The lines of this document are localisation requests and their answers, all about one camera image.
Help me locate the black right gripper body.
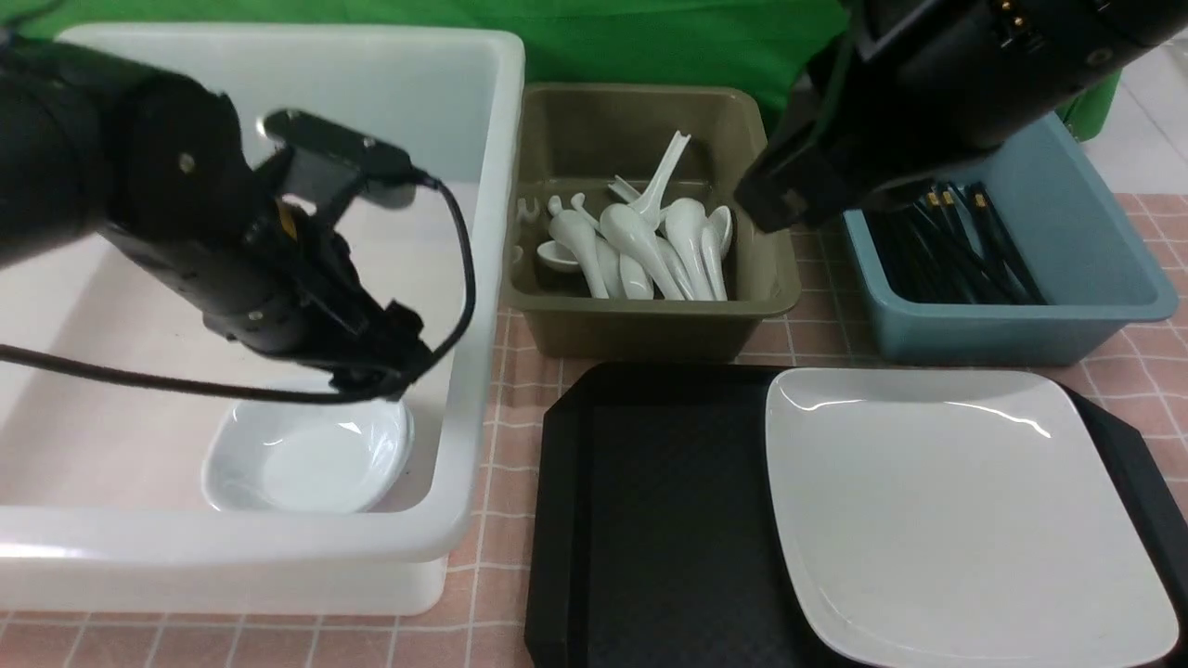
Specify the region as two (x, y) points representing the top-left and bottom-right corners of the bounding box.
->
(733, 102), (929, 234)

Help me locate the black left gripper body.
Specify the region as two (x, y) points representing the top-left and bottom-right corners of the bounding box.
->
(200, 201), (434, 397)

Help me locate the small white bowl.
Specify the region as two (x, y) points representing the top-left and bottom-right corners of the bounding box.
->
(200, 399), (415, 513)

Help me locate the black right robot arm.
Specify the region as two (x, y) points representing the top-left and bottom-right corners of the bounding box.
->
(734, 1), (1187, 233)

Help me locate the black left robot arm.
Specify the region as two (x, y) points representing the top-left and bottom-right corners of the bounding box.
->
(4, 31), (442, 398)

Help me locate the large white square plate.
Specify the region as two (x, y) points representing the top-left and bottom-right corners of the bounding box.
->
(767, 368), (1182, 667)

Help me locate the bundle of black chopsticks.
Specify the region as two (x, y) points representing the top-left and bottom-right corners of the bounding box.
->
(865, 181), (1048, 307)

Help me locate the green backdrop cloth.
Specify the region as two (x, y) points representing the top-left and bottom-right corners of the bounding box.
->
(19, 0), (1124, 140)

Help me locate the white spoon right in bin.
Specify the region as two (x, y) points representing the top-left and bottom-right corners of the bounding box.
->
(665, 198), (716, 302)

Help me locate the white spoon upright in bin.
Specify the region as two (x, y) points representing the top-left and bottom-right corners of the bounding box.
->
(607, 131), (691, 231)

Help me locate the white spoon centre in bin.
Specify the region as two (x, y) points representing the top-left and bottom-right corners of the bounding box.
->
(600, 203), (685, 301)

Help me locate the olive green plastic bin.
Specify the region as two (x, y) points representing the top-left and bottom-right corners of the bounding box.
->
(503, 82), (802, 361)

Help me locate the white spoon left in bin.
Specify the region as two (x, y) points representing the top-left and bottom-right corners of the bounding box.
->
(546, 196), (609, 300)

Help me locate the blue plastic bin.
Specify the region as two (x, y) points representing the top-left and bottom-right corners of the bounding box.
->
(843, 116), (1178, 366)

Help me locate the large white plastic tub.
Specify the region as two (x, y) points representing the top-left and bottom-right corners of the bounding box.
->
(4, 24), (525, 616)

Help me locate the pink checkered tablecloth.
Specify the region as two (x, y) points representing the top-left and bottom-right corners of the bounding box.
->
(4, 187), (1184, 667)

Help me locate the black serving tray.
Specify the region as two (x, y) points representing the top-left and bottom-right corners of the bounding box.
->
(523, 363), (1184, 667)

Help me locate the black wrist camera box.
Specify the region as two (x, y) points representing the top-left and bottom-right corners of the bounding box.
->
(260, 109), (421, 212)

